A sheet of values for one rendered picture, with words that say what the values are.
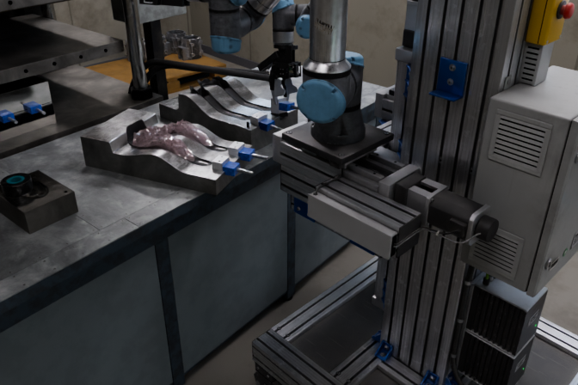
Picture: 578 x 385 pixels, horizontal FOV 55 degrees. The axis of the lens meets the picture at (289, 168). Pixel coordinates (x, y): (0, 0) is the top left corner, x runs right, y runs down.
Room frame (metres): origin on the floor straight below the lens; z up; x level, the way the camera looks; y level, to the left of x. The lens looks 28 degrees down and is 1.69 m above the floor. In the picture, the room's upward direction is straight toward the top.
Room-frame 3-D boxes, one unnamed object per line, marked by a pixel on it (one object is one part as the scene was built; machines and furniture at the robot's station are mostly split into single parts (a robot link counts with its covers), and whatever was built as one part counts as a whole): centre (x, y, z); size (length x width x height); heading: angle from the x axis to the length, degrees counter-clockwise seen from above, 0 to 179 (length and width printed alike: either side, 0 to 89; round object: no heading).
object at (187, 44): (4.72, 1.21, 0.16); 1.13 x 0.79 x 0.32; 135
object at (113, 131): (1.69, 0.40, 0.85); 0.50 x 0.26 x 0.11; 68
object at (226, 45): (1.40, 0.15, 1.33); 0.11 x 0.08 x 0.11; 160
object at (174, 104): (2.02, 0.24, 0.87); 0.50 x 0.26 x 0.14; 51
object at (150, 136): (1.69, 0.40, 0.90); 0.26 x 0.18 x 0.08; 68
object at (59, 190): (1.38, 0.74, 0.83); 0.20 x 0.15 x 0.07; 51
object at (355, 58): (1.41, -0.13, 1.20); 0.13 x 0.12 x 0.14; 160
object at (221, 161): (1.54, 0.17, 0.85); 0.13 x 0.05 x 0.05; 68
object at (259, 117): (1.80, 0.07, 0.89); 0.13 x 0.05 x 0.05; 51
